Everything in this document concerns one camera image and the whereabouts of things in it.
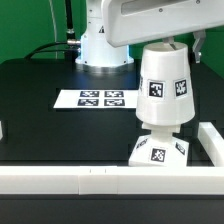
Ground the white L-shaped fence wall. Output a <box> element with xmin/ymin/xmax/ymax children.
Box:
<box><xmin>0</xmin><ymin>122</ymin><xmax>224</xmax><ymax>195</ymax></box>

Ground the white part at left edge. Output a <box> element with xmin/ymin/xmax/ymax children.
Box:
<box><xmin>0</xmin><ymin>121</ymin><xmax>3</xmax><ymax>141</ymax></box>

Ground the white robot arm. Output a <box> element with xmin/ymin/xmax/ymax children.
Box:
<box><xmin>76</xmin><ymin>0</ymin><xmax>224</xmax><ymax>72</ymax></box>

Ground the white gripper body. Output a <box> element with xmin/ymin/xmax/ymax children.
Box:
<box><xmin>101</xmin><ymin>0</ymin><xmax>224</xmax><ymax>47</ymax></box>

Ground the white lamp hood cone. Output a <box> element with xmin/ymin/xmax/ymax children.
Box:
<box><xmin>136</xmin><ymin>42</ymin><xmax>195</xmax><ymax>126</ymax></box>

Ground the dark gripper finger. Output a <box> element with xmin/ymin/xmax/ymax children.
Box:
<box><xmin>192</xmin><ymin>30</ymin><xmax>206</xmax><ymax>63</ymax></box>
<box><xmin>163</xmin><ymin>36</ymin><xmax>177</xmax><ymax>50</ymax></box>

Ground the black cable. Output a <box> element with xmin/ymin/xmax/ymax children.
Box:
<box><xmin>23</xmin><ymin>0</ymin><xmax>82</xmax><ymax>60</ymax></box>

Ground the white marker sheet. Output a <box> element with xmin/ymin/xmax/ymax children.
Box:
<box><xmin>54</xmin><ymin>90</ymin><xmax>138</xmax><ymax>109</ymax></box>

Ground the white lamp base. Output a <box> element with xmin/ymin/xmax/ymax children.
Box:
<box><xmin>128</xmin><ymin>123</ymin><xmax>189</xmax><ymax>167</ymax></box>

